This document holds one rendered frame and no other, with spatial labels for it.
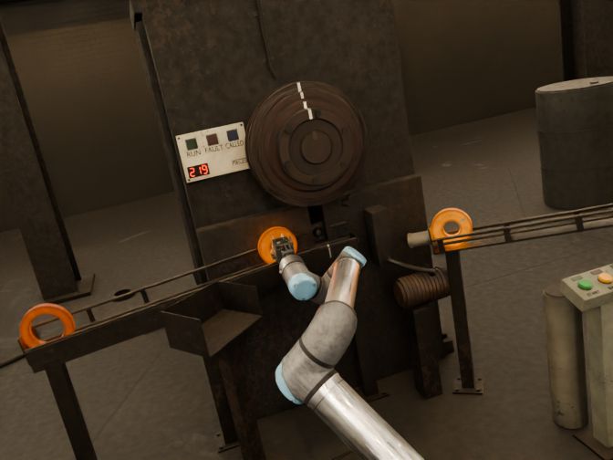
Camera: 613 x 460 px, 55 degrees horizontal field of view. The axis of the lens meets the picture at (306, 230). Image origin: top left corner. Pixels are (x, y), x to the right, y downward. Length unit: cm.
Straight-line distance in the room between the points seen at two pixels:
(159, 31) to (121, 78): 595
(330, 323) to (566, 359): 101
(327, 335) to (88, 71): 704
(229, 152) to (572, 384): 150
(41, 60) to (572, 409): 729
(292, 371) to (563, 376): 109
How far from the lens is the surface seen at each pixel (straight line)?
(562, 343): 225
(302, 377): 156
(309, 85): 225
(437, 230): 235
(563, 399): 237
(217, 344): 201
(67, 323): 235
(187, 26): 233
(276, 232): 231
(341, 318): 155
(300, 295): 204
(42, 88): 833
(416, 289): 237
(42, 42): 834
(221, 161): 233
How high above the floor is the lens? 144
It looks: 16 degrees down
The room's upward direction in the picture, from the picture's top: 11 degrees counter-clockwise
